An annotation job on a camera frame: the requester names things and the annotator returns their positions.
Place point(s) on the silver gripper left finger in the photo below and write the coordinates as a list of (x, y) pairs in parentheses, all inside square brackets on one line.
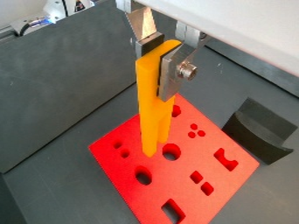
[(148, 38)]

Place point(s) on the red insertion block with holes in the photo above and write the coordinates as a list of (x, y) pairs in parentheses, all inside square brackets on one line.
[(184, 183)]

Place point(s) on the grey panel wall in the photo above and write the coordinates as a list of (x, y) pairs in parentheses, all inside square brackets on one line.
[(58, 73)]

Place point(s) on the yellow two-pronged peg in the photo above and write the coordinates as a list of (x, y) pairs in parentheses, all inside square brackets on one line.
[(154, 111)]

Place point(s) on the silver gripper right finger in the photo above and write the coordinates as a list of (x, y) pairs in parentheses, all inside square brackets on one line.
[(176, 67)]

